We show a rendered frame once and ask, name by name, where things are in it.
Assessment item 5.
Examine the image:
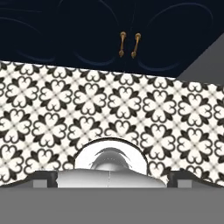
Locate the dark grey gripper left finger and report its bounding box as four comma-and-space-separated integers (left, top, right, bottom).
0, 170, 59, 189

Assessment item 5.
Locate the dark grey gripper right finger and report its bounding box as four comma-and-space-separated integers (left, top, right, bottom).
167, 170, 224, 189

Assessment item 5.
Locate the dark navy cupboard door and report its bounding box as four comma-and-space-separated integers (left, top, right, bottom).
0, 0, 64, 67
56, 0, 136, 74
127, 0, 224, 79

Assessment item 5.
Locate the brass cupboard handle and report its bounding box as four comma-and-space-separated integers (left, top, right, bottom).
130, 32, 143, 60
118, 31, 128, 59

